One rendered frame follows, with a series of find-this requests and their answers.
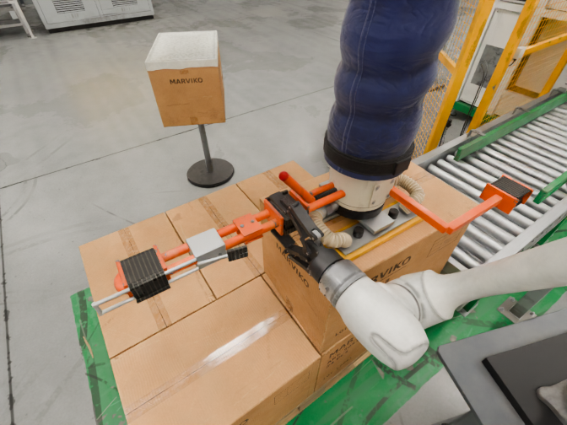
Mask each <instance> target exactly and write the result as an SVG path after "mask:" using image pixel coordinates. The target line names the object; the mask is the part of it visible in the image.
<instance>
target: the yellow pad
mask: <svg viewBox="0 0 567 425"><path fill-rule="evenodd" d="M399 205H400V202H398V201H395V202H393V203H391V204H389V205H387V206H385V207H383V209H382V211H383V212H384V213H385V214H387V215H388V216H389V217H390V218H392V219H393V220H394V221H395V222H394V224H393V225H391V226H389V227H387V228H385V229H383V230H382V231H380V232H378V233H376V234H372V233H371V232H370V231H369V230H368V229H367V228H366V227H365V226H364V225H362V224H361V223H360V222H359V221H358V220H357V221H355V222H353V223H351V224H349V225H347V226H345V227H344V228H342V229H339V230H338V231H336V232H344V233H347V234H349V235H350V236H351V238H352V244H351V245H350V246H349V247H348V248H343V247H340V248H335V249H334V250H335V251H336V252H337V253H338V254H339V255H340V256H341V257H342V258H344V259H349V260H351V261H353V260H355V259H357V258H359V257H360V256H362V255H364V254H365V253H367V252H369V251H371V250H373V249H374V248H376V247H377V246H379V245H382V244H383V243H385V242H387V241H388V240H389V239H392V238H393V237H395V236H397V235H399V234H400V233H402V232H404V231H405V230H407V229H410V228H411V227H412V226H414V225H416V224H417V223H420V222H422V221H423V219H422V218H421V217H419V216H418V215H416V214H415V213H414V212H411V213H409V214H406V213H405V212H404V211H403V210H402V209H401V208H400V207H399ZM336 232H334V233H336Z"/></svg>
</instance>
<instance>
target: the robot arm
mask: <svg viewBox="0 0 567 425"><path fill-rule="evenodd" d="M269 198H270V199H271V200H272V201H273V203H274V204H275V205H276V206H277V207H278V208H279V209H280V210H281V211H282V212H283V213H284V214H285V215H287V214H288V215H289V216H290V218H291V220H292V222H293V224H294V226H295V227H296V229H297V231H298V233H299V235H300V241H301V244H302V245H303V247H301V246H298V245H294V244H295V241H294V240H293V239H292V238H291V237H290V236H289V235H288V234H287V235H285V234H284V232H283V235H282V236H281V235H280V234H279V233H278V231H277V230H276V229H272V230H271V233H272V234H273V235H274V236H275V238H276V239H277V240H278V241H279V242H280V243H281V244H282V245H283V247H284V248H285V250H283V251H284V253H285V254H287V253H289V254H288V258H289V259H290V260H291V261H293V262H294V263H296V264H297V265H298V266H300V267H301V268H303V269H304V270H305V271H306V272H307V273H308V274H309V275H310V276H311V277H313V278H314V279H315V280H316V281H317V283H318V284H319V290H320V291H321V292H322V293H323V294H324V296H325V297H326V298H327V299H328V300H329V301H330V303H331V304H332V306H333V307H334V308H336V310H337V311H338V313H339V314H340V315H341V317H342V319H343V322H344V324H345V325H346V326H347V327H348V329H349V330H350V331H351V332H352V334H353V335H354V336H355V337H356V339H357V340H358V341H359V342H360V343H361V344H362V345H363V346H364V347H365V348H366V349H367V350H368V351H369V352H370V353H371V354H372V355H374V356H375V357H376V358H377V359H378V360H380V361H381V362H382V363H384V364H385V365H386V366H388V367H389V368H391V369H393V370H396V371H398V370H402V369H406V368H408V367H410V366H411V365H413V364H414V363H416V362H417V361H418V360H419V359H420V358H421V357H422V356H423V354H424V353H425V352H426V351H427V349H428V347H429V340H428V337H427V336H426V334H425V331H424V329H426V328H429V327H431V326H432V325H436V324H439V323H440V322H443V321H445V320H449V319H451V318H452V317H453V315H454V311H455V309H456V308H457V307H458V306H460V305H462V304H465V303H467V302H470V301H473V300H475V299H481V298H485V297H489V296H494V295H500V294H507V293H519V292H526V291H532V290H538V289H545V288H557V287H564V286H567V237H564V238H562V239H557V240H555V241H552V242H549V243H547V244H544V245H539V246H538V247H535V248H532V249H530V250H525V251H522V252H520V253H517V254H514V255H512V256H507V257H505V258H502V259H499V260H497V261H493V262H490V263H488V264H485V265H482V266H477V267H474V268H472V269H468V270H465V271H462V272H456V273H452V274H445V275H441V274H438V273H436V272H434V271H432V270H427V271H422V272H415V273H410V274H406V275H403V276H401V277H399V278H397V279H394V280H392V281H390V282H387V283H382V282H374V281H372V280H371V279H370V278H369V277H367V275H366V274H365V273H364V272H362V271H361V270H360V269H359V268H358V267H357V266H356V265H355V264H354V263H353V262H351V260H349V259H344V258H342V257H341V256H340V255H339V254H338V253H337V252H336V251H335V250H334V249H328V248H325V246H324V245H323V244H322V242H321V237H323V236H324V233H323V232H322V231H321V230H320V229H319V228H318V227H317V226H316V224H315V223H314V221H313V220H312V219H311V217H310V215H309V214H308V213H307V211H306V210H305V209H304V208H303V206H302V205H301V203H300V202H299V201H296V202H293V203H292V202H291V201H290V200H289V199H287V198H286V197H285V196H284V195H283V194H282V193H281V192H280V191H278V192H276V193H273V194H272V195H270V196H269ZM307 237H310V238H309V239H307V240H305V239H306V238H307ZM286 248H287V249H286ZM294 256H295V257H294ZM536 393H537V397H538V398H539V399H540V400H541V401H542V402H543V403H544V404H546V405H547V406H548V407H549V408H550V409H551V410H552V411H553V413H554V414H555V415H556V417H557V418H558V419H559V420H560V421H561V422H562V423H563V424H564V425H567V379H565V380H563V381H561V382H559V383H557V384H556V385H552V386H543V387H540V388H538V389H537V390H536Z"/></svg>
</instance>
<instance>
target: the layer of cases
mask: <svg viewBox="0 0 567 425"><path fill-rule="evenodd" d="M281 171H287V172H288V173H289V175H290V176H291V177H293V178H294V179H295V180H296V181H297V182H298V183H301V182H304V181H306V180H310V179H312V178H315V177H313V176H312V175H311V174H309V173H308V172H307V171H306V170H304V169H303V168H302V167H301V166H299V165H298V164H297V163H295V162H294V161H290V162H288V163H286V164H282V165H280V166H278V167H276V168H273V169H270V170H268V171H265V172H263V173H261V174H259V175H255V176H252V177H251V178H248V179H246V180H243V181H240V182H238V183H236V184H233V185H231V186H227V187H225V188H223V189H221V190H218V191H215V192H213V193H211V194H208V195H206V196H203V197H200V198H198V199H196V200H194V201H191V202H188V203H186V204H183V205H181V206H179V207H175V208H173V209H170V210H169V211H166V212H165V213H166V214H165V213H164V212H162V213H161V214H158V215H156V216H153V217H151V218H148V219H145V220H143V221H141V222H139V223H135V224H133V225H131V226H128V227H126V228H124V229H120V230H118V231H116V232H114V233H112V234H108V235H106V236H104V237H101V238H99V239H96V240H93V241H91V242H89V243H87V244H84V245H80V246H79V250H80V254H81V257H82V260H83V264H84V269H85V272H86V275H87V278H88V282H89V287H90V291H91V293H92V297H93V300H94V302H97V301H99V300H102V299H104V298H106V297H109V296H111V295H112V294H114V293H118V292H117V291H116V289H115V287H114V279H115V277H116V274H117V273H118V272H119V271H118V269H117V266H116V260H120V261H121V260H124V259H126V258H128V257H130V256H134V255H136V254H138V253H141V252H143V251H145V250H148V249H151V248H153V245H157V246H158V249H159V252H160V253H163V252H165V251H167V250H170V249H173V248H175V247H177V246H179V245H183V244H185V243H186V239H188V238H191V237H192V236H195V235H197V234H200V233H202V232H205V231H207V230H210V229H212V228H215V229H216V230H217V229H221V228H223V227H225V226H227V225H230V224H232V223H233V222H232V220H234V219H236V218H239V217H242V216H244V215H246V214H248V213H251V215H253V214H256V213H259V212H260V198H262V197H265V196H268V195H270V194H273V193H275V192H277V191H281V190H283V189H286V188H288V186H287V185H286V184H285V183H284V182H282V181H281V180H280V179H279V177H278V175H279V173H280V172H281ZM243 245H245V244H244V243H242V244H239V245H237V246H235V247H233V248H236V247H240V246H243ZM233 248H230V249H233ZM230 249H229V250H230ZM247 250H248V256H247V257H245V258H241V259H238V260H235V261H228V258H225V259H222V260H220V261H217V262H215V263H213V264H211V265H209V266H206V267H204V268H203V269H200V270H198V271H196V272H194V273H192V274H189V275H187V276H185V277H183V278H181V279H179V280H176V281H174V282H172V283H170V289H167V290H165V291H164V292H162V293H159V294H157V295H155V296H153V297H151V298H149V299H146V300H144V301H143V302H141V303H137V302H136V299H135V300H133V301H131V302H129V303H127V304H124V305H123V306H121V307H118V308H116V309H114V310H112V311H110V312H107V313H105V314H104V315H102V316H99V315H98V313H97V315H98V318H99V322H100V327H101V330H102V334H103V337H104V340H105V345H106V349H107V352H108V355H109V359H110V360H111V367H112V370H113V374H114V377H115V380H116V385H117V389H118V392H119V395H120V398H121V403H122V407H123V411H124V413H125V417H126V420H127V425H274V424H275V423H276V422H278V421H279V420H280V419H281V418H283V417H284V416H285V415H287V414H288V413H289V412H291V411H292V410H293V409H294V408H296V407H297V406H298V405H299V404H300V403H301V402H302V401H304V400H305V399H306V398H308V397H309V396H310V395H312V394H313V391H314V392H315V391H317V390H318V389H319V388H321V387H322V386H323V385H324V384H325V383H326V382H327V381H329V380H330V379H331V378H332V377H334V376H335V375H336V374H338V373H339V372H340V371H341V370H343V369H344V368H345V367H347V366H348V365H349V364H350V363H352V362H353V361H354V360H355V359H356V358H357V357H359V356H360V355H361V354H362V353H364V352H365V351H366V350H367V349H366V348H365V347H364V346H363V345H362V344H361V343H360V342H359V341H358V340H357V339H356V337H355V336H354V335H353V334H352V333H351V334H349V335H347V336H346V337H344V338H343V339H342V340H340V341H339V342H337V343H335V344H334V345H332V346H330V347H329V348H328V349H326V350H325V351H323V352H319V351H318V349H317V348H316V346H315V345H314V343H313V342H312V340H311V339H310V338H309V336H308V335H307V333H306V332H305V330H304V328H303V327H302V325H301V324H300V323H299V322H298V320H297V319H296V317H295V316H294V314H293V312H292V311H291V309H290V308H289V306H288V305H287V304H286V302H285V301H284V299H283V298H282V296H281V295H280V293H279V292H278V290H277V289H276V288H275V286H274V285H273V283H272V281H271V280H270V278H269V277H268V275H267V274H266V273H265V272H264V266H263V252H262V238H260V239H257V240H254V241H252V242H251V243H249V244H247Z"/></svg>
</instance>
